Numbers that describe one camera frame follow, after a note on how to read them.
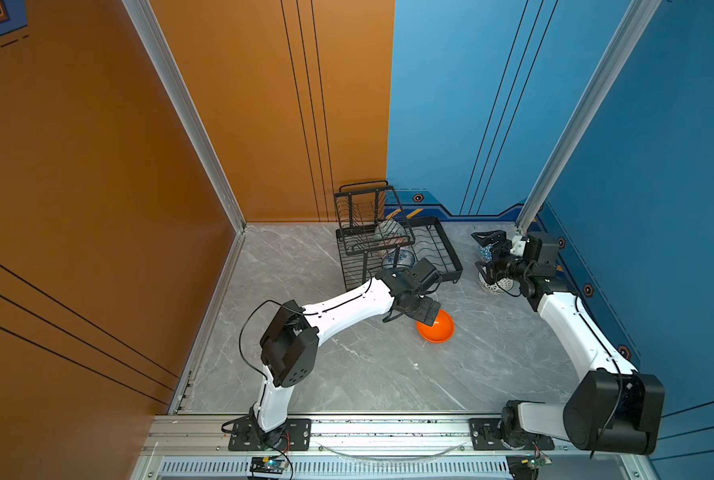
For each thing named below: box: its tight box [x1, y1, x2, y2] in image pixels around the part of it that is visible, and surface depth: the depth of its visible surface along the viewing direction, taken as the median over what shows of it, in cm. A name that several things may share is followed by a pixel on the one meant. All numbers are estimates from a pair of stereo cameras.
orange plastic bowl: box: [416, 309, 455, 344], surface depth 89 cm
